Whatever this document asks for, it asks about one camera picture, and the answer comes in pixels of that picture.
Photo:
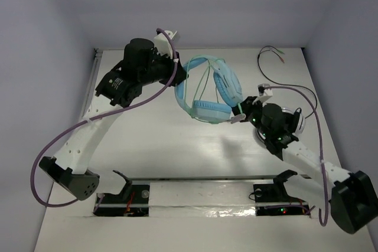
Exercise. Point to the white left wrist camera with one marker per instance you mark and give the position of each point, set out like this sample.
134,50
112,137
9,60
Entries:
164,40

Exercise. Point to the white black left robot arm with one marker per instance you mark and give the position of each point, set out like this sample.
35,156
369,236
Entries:
146,71

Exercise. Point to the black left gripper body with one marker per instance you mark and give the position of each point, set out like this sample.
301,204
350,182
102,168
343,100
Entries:
176,72

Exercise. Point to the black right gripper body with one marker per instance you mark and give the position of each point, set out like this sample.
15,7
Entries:
253,112

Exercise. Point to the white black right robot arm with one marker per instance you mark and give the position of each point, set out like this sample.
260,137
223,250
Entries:
346,197

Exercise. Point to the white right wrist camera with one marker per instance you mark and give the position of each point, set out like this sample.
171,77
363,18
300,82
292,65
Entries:
265,92

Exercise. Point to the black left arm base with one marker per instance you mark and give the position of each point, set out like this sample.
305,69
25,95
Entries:
131,201

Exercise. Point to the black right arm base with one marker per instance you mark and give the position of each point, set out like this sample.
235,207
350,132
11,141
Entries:
273,200

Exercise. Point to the clear tape roll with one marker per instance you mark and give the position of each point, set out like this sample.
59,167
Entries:
274,122

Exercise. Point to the metal rail strip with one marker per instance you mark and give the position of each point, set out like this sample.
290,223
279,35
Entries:
224,178

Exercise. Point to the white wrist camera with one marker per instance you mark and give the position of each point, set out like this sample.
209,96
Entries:
164,40
265,92

